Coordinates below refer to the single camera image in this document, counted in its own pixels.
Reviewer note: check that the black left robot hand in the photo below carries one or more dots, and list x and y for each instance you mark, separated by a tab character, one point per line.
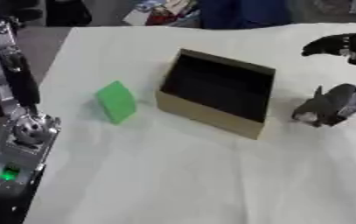
25	87

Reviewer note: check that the grey soft toy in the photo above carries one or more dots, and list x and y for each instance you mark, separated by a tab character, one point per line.
327	102

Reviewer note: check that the tan cardboard box black inside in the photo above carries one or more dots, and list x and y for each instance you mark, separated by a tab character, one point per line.
211	87

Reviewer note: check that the black bag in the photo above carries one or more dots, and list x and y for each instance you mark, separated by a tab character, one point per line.
67	12

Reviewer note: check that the green rectangular block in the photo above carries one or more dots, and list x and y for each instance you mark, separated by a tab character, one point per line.
116	102

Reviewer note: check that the person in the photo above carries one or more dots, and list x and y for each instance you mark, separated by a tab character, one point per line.
244	13

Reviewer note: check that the colourful printed bag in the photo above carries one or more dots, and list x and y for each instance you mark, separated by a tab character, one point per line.
160	13

